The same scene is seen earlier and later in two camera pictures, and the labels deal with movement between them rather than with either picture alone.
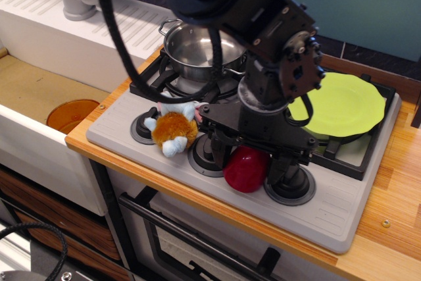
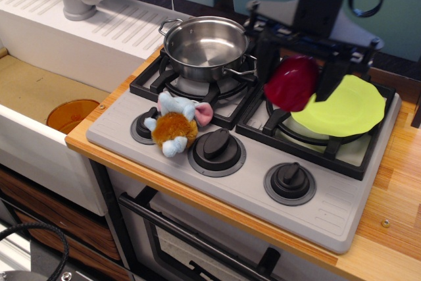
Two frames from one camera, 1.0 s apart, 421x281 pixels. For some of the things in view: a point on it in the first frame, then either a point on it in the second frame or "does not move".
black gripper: [276, 131] → [314, 22]
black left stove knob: [139, 131] does not move
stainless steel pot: [188, 49] does not move
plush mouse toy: [176, 126] does not move
